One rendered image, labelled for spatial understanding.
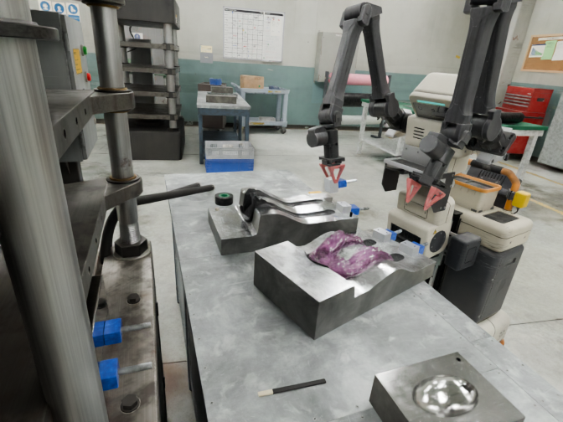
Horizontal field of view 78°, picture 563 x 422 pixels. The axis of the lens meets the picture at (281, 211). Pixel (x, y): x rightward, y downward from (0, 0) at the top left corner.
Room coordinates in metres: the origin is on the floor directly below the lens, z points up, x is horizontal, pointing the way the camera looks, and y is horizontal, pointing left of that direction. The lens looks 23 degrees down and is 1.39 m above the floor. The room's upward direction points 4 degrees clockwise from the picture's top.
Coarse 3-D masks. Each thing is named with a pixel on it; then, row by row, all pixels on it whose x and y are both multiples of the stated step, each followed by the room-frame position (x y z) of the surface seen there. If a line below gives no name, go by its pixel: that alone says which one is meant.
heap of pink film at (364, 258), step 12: (324, 240) 0.92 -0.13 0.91; (336, 240) 0.93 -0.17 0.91; (348, 240) 0.94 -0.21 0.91; (360, 240) 0.99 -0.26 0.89; (312, 252) 0.88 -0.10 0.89; (324, 252) 0.88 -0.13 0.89; (336, 252) 0.89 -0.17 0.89; (360, 252) 0.86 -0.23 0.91; (372, 252) 0.86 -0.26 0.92; (384, 252) 0.88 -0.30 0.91; (324, 264) 0.81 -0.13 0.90; (336, 264) 0.82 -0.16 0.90; (348, 264) 0.82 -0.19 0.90; (360, 264) 0.82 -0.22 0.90; (372, 264) 0.82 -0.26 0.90; (348, 276) 0.78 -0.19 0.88
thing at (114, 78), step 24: (96, 24) 0.96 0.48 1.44; (96, 48) 0.96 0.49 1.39; (120, 48) 0.99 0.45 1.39; (120, 72) 0.98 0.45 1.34; (120, 120) 0.96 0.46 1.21; (120, 144) 0.96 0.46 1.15; (120, 168) 0.96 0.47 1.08; (120, 216) 0.96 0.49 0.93; (120, 240) 0.98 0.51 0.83; (144, 240) 0.99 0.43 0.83
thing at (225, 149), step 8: (208, 144) 4.56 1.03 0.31; (224, 144) 4.62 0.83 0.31; (232, 144) 4.65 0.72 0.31; (240, 144) 4.67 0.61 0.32; (248, 144) 4.70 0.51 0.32; (208, 152) 4.19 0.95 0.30; (216, 152) 4.22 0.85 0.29; (224, 152) 4.25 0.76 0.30; (232, 152) 4.27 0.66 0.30; (240, 152) 4.30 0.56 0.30; (248, 152) 4.33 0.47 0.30
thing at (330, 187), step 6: (324, 180) 1.33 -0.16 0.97; (330, 180) 1.29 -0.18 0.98; (342, 180) 1.32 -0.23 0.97; (348, 180) 1.34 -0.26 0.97; (354, 180) 1.35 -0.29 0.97; (324, 186) 1.33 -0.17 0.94; (330, 186) 1.29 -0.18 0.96; (336, 186) 1.30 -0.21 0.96; (342, 186) 1.31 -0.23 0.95; (330, 192) 1.29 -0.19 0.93; (336, 192) 1.29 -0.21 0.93
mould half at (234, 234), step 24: (240, 192) 1.26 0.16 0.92; (264, 192) 1.26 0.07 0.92; (216, 216) 1.15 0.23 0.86; (240, 216) 1.16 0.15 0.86; (264, 216) 1.03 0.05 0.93; (288, 216) 1.07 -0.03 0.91; (336, 216) 1.15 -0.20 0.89; (216, 240) 1.05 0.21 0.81; (240, 240) 1.00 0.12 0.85; (264, 240) 1.03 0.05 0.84; (288, 240) 1.06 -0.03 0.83
